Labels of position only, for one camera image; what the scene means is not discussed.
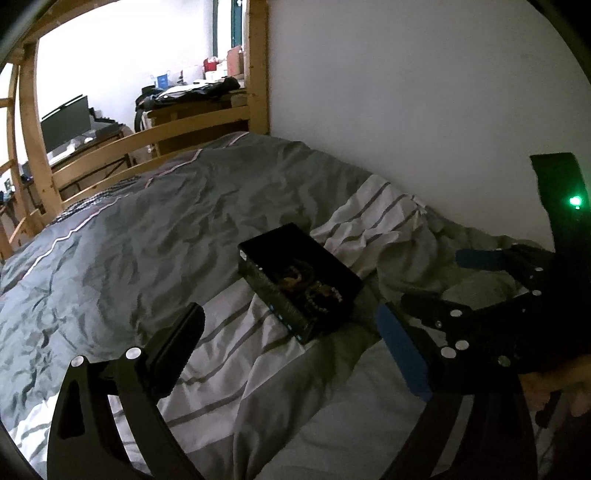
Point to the grey striped duvet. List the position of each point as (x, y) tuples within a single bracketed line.
[(251, 403)]

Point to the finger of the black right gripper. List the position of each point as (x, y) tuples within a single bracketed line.
[(489, 260), (489, 335)]

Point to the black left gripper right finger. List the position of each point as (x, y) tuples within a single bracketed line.
[(475, 424)]

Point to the wooden desk with clutter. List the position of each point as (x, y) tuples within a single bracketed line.
[(156, 106)]

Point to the person's right hand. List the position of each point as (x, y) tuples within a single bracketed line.
[(573, 379)]

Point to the black jewelry box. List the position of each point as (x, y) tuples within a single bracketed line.
[(309, 291)]

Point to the black computer monitor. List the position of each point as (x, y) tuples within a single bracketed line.
[(65, 123)]

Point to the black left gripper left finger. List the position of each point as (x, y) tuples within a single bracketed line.
[(84, 442)]

